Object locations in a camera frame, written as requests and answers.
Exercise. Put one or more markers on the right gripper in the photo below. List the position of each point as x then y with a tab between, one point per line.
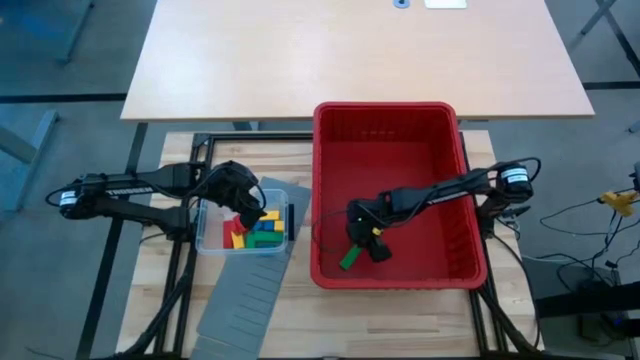
370	222

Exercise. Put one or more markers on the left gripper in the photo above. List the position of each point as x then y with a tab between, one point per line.
235	185

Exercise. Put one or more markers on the blue block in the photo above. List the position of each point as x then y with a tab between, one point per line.
265	226

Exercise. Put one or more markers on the green block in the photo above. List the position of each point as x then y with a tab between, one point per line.
267	236
257	245
350	257

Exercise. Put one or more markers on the long red block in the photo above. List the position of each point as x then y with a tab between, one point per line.
228	235

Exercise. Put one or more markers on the small yellow block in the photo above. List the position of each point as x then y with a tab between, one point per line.
279	226

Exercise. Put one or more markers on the clear plastic container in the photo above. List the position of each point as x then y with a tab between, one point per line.
210	230

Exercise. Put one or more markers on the red plastic bin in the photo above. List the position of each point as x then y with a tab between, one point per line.
400	150

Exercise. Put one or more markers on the grey slotted divider panel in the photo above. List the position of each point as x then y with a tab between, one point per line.
250	300

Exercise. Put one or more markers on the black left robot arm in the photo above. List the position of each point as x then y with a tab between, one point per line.
125	187

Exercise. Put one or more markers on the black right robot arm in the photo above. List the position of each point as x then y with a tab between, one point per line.
450	192

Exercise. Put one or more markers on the light wooden desk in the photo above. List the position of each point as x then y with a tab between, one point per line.
350	60

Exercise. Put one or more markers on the grey desk grommet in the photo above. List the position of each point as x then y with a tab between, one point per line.
401	3

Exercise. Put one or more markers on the grey metal furniture leg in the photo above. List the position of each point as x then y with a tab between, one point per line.
30	150
77	30
597	17

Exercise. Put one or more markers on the white paper sheet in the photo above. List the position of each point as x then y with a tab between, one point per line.
445	3

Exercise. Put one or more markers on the yellow connector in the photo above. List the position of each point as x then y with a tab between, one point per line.
616	201

